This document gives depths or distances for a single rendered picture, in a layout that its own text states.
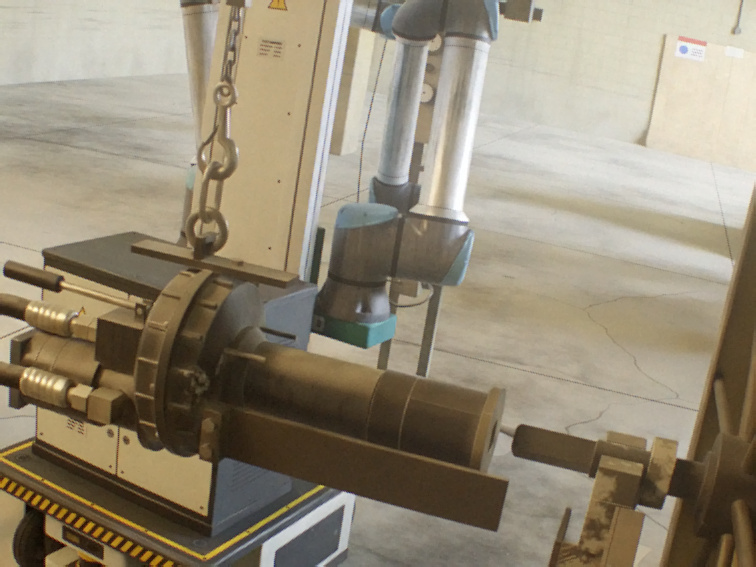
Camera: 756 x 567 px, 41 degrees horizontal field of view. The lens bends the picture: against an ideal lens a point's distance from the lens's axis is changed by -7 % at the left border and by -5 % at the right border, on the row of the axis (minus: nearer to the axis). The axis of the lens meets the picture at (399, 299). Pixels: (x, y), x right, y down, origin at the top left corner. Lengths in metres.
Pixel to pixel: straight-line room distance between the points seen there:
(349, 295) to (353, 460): 1.17
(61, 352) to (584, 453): 0.82
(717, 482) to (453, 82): 1.46
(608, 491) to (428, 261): 1.26
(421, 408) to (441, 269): 1.14
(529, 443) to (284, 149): 1.26
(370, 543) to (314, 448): 1.61
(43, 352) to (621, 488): 0.91
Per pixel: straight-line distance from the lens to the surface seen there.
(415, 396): 1.46
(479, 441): 1.42
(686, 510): 2.27
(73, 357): 1.68
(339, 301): 2.59
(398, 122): 2.76
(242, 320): 1.55
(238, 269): 1.52
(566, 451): 1.46
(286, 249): 2.53
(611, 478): 1.41
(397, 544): 3.08
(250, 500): 2.42
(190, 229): 1.56
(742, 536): 1.29
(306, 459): 1.48
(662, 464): 1.44
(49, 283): 1.70
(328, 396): 1.48
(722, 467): 1.42
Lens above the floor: 1.47
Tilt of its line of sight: 15 degrees down
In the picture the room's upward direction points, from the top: 9 degrees clockwise
